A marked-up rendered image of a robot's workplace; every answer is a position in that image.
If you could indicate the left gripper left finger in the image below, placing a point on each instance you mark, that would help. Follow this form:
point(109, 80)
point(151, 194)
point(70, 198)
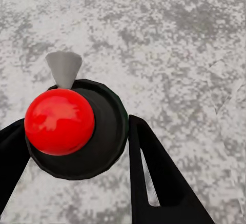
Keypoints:
point(14, 156)

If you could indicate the insectifuge atomizer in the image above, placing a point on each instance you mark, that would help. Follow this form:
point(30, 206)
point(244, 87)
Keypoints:
point(78, 129)

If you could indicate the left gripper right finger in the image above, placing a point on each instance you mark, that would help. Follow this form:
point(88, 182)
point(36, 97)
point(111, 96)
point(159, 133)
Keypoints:
point(178, 202)

